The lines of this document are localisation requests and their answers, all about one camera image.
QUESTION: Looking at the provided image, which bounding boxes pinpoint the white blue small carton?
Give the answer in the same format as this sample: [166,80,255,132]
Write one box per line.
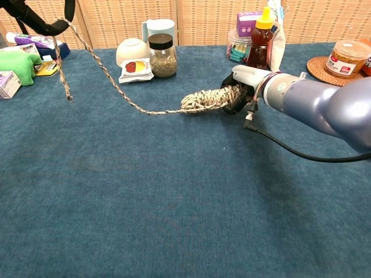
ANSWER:
[16,43,41,57]

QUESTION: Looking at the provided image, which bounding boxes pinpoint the clear tub red label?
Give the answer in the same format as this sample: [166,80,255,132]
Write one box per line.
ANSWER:
[324,39,371,79]

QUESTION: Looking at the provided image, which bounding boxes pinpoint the glass jar black lid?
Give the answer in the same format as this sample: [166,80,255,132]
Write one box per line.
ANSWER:
[147,33,178,79]

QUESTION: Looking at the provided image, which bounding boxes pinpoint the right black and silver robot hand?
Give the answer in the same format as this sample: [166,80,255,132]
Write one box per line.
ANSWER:
[220,64,275,115]

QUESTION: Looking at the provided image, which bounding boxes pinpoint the honey bottle yellow cap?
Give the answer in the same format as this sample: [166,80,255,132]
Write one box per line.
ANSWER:
[246,6,275,71]

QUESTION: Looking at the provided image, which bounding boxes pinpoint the black tripod stand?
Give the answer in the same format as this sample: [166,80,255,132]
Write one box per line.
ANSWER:
[14,17,29,36]

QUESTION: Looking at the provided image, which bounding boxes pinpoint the green folded cloth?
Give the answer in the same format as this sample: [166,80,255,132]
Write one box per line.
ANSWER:
[0,47,43,87]

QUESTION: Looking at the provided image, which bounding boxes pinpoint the white purple small box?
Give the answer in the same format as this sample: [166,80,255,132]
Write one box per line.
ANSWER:
[0,70,23,100]

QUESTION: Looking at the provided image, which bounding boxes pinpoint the dark blue flat box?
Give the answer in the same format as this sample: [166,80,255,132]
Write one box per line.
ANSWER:
[37,42,71,61]

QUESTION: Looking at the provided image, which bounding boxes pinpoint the yellow blister package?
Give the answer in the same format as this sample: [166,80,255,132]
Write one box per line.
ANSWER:
[34,54,63,77]

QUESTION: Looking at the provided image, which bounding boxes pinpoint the round woven coaster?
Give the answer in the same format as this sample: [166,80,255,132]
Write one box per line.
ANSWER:
[306,56,369,88]

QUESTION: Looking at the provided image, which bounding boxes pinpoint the white standing pouch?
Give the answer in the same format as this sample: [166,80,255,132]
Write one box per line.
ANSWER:
[266,0,288,73]

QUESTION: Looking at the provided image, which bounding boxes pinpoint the purple cardboard box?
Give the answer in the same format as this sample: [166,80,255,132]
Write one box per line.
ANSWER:
[236,11,263,38]

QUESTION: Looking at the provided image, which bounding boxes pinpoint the clear tub of clips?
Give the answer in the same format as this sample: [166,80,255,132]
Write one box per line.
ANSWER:
[226,28,253,64]

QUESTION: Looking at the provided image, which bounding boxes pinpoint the light blue mug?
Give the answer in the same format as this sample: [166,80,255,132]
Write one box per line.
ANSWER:
[141,19,176,47]

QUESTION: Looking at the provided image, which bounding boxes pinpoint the blue carpet table mat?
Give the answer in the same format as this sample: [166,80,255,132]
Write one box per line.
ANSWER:
[0,42,371,278]

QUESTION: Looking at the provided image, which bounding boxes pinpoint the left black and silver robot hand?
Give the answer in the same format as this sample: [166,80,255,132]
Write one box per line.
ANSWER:
[0,0,77,37]

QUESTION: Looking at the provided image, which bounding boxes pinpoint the white snack packet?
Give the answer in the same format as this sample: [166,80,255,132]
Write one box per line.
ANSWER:
[118,57,155,85]

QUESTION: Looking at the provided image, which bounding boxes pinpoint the white ceramic bowl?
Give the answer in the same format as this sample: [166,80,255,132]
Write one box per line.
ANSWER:
[115,37,150,68]

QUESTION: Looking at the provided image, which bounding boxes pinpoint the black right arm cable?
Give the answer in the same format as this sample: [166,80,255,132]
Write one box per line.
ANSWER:
[242,100,371,163]

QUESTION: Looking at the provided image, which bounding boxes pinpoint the braided beige rope bundle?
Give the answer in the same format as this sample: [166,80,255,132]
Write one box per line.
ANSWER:
[52,17,243,116]

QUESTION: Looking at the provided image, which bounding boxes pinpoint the bamboo folding screen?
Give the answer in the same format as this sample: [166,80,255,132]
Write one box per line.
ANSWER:
[0,0,371,50]

